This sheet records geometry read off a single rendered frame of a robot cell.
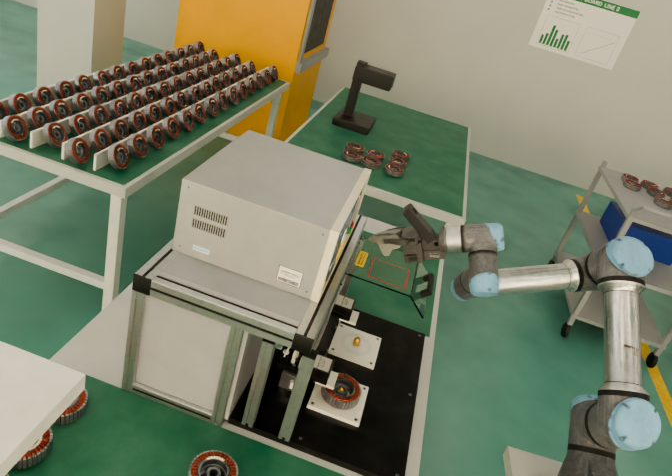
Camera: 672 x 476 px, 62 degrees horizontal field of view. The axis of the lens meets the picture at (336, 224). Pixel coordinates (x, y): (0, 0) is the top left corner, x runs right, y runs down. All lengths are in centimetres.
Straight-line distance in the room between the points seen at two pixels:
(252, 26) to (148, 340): 385
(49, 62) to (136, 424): 426
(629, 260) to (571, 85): 517
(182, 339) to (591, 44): 582
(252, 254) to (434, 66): 542
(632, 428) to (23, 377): 128
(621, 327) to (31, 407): 132
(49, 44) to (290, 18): 200
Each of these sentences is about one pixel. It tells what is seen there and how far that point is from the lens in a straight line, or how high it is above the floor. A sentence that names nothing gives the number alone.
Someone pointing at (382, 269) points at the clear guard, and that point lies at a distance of 170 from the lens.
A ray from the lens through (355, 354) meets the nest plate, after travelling 181.
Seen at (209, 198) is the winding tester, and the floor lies 129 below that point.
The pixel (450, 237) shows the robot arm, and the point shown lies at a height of 128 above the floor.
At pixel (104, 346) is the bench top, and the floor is 75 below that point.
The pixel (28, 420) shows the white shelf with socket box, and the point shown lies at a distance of 96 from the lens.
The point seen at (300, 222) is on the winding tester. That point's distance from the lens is 129.
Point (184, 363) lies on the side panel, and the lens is 148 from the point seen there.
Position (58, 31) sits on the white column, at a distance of 533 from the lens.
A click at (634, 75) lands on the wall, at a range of 683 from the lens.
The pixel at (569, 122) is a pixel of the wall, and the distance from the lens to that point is 682.
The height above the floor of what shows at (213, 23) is 90.
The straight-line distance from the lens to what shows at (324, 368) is 159.
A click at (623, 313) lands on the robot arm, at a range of 164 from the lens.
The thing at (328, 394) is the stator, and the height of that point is 81.
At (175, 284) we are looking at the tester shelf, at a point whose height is 112.
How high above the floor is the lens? 193
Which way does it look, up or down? 28 degrees down
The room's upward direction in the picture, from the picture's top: 17 degrees clockwise
